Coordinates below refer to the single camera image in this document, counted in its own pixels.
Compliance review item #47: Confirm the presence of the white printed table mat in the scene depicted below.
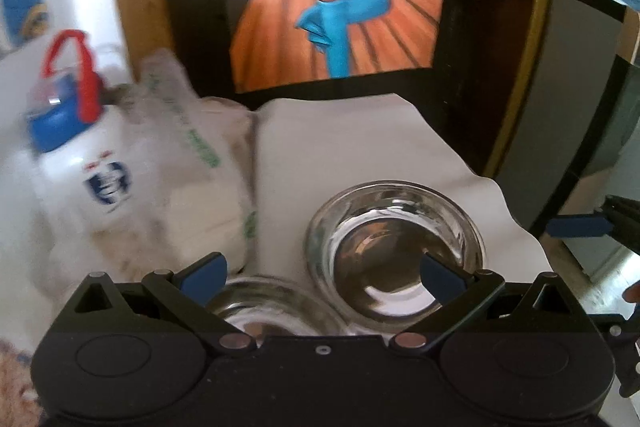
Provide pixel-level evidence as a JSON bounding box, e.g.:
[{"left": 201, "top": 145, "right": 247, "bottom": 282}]
[{"left": 252, "top": 92, "right": 556, "bottom": 287}]

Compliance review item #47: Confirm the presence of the person's right hand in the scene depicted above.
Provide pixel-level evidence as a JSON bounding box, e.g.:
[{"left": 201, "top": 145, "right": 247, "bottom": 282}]
[{"left": 623, "top": 281, "right": 640, "bottom": 303}]

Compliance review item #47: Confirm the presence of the white bottle blue lid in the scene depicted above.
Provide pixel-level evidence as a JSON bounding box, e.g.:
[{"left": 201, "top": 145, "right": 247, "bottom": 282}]
[{"left": 25, "top": 29, "right": 134, "bottom": 232}]

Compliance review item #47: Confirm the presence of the plastic bag with white block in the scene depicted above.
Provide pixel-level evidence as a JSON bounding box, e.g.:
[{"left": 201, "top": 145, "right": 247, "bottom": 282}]
[{"left": 113, "top": 49, "right": 256, "bottom": 274}]

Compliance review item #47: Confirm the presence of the steel plate with sticker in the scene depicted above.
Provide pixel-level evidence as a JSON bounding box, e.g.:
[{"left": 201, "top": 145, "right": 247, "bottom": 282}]
[{"left": 305, "top": 180, "right": 485, "bottom": 334}]

